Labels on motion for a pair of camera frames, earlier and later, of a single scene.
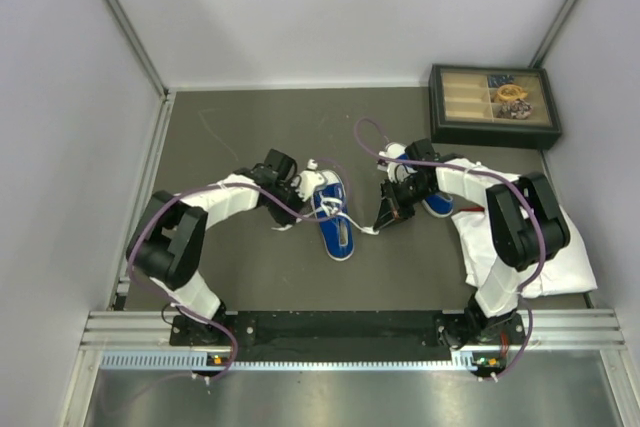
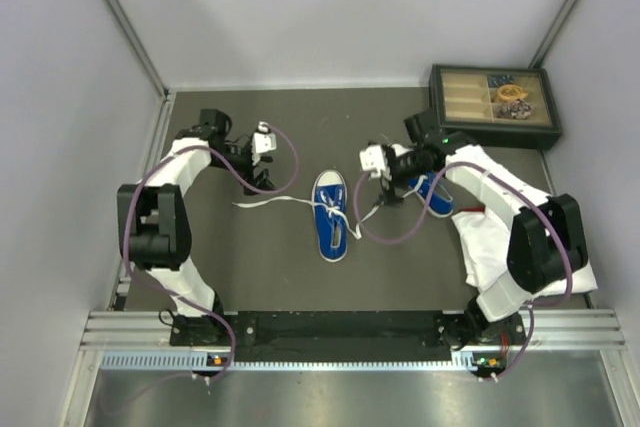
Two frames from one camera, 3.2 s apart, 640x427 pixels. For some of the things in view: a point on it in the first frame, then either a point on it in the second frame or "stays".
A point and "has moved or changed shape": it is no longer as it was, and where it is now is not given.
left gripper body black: [288, 189] -> [240, 158]
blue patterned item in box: [498, 80] stays
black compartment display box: [492, 107] stays
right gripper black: [388, 212] -> [389, 196]
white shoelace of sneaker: [328, 201] has moved or changed shape
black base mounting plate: [347, 333] stays
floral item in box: [515, 109] stays
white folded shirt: [566, 271] stays
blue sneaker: [332, 213] stays
